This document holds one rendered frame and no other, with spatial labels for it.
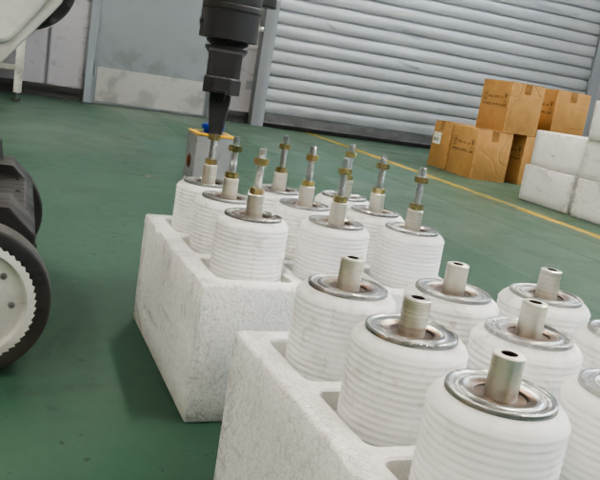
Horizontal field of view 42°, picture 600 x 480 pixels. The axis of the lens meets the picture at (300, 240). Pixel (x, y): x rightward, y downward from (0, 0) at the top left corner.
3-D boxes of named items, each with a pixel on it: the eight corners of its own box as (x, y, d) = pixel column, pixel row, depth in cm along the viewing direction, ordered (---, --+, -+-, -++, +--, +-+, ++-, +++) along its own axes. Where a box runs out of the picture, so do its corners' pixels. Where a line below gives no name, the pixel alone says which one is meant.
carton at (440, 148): (465, 169, 530) (474, 125, 524) (484, 174, 508) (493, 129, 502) (426, 164, 520) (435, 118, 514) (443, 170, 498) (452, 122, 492)
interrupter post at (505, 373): (495, 408, 51) (506, 360, 50) (473, 392, 53) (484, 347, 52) (525, 407, 52) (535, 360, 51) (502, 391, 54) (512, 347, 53)
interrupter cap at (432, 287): (440, 307, 73) (442, 299, 73) (400, 282, 80) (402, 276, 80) (505, 309, 76) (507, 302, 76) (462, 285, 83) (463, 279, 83)
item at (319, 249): (315, 333, 116) (335, 215, 112) (362, 357, 109) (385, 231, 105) (266, 341, 109) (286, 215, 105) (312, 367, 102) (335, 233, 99)
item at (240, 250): (255, 368, 99) (276, 230, 95) (186, 350, 101) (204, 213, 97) (278, 346, 108) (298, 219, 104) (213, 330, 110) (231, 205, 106)
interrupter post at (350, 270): (341, 294, 72) (347, 260, 71) (330, 287, 74) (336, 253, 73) (364, 295, 73) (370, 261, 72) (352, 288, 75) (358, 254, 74)
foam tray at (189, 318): (183, 424, 96) (202, 284, 92) (132, 316, 131) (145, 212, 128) (451, 418, 111) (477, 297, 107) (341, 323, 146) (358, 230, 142)
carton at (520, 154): (549, 188, 485) (559, 140, 479) (516, 184, 477) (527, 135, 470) (520, 180, 512) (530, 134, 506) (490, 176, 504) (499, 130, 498)
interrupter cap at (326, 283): (327, 303, 68) (329, 295, 68) (295, 277, 75) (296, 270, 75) (401, 305, 71) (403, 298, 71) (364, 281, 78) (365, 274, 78)
